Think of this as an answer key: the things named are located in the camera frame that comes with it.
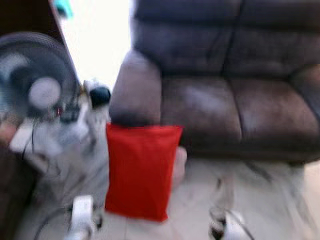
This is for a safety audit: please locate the red pillow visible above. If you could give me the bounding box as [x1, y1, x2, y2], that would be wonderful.
[104, 122, 184, 222]

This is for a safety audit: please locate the pale pink object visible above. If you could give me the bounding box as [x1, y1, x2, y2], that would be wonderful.
[172, 146, 188, 187]

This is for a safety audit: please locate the black round object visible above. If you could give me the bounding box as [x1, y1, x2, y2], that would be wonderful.
[89, 86, 112, 108]

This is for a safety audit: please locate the grey table fan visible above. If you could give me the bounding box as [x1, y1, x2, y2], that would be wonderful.
[0, 31, 95, 157]

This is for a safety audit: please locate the teal object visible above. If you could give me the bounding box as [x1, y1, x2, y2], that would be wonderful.
[54, 0, 75, 18]

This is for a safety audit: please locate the dark wooden door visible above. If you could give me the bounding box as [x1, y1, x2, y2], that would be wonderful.
[0, 0, 81, 88]

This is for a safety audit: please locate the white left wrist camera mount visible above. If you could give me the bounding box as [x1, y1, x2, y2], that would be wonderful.
[71, 195, 96, 232]

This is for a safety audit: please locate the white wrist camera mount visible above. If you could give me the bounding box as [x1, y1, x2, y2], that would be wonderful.
[71, 195, 96, 232]
[223, 211, 248, 240]

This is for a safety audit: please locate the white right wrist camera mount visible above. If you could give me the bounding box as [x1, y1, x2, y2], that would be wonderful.
[223, 211, 248, 240]

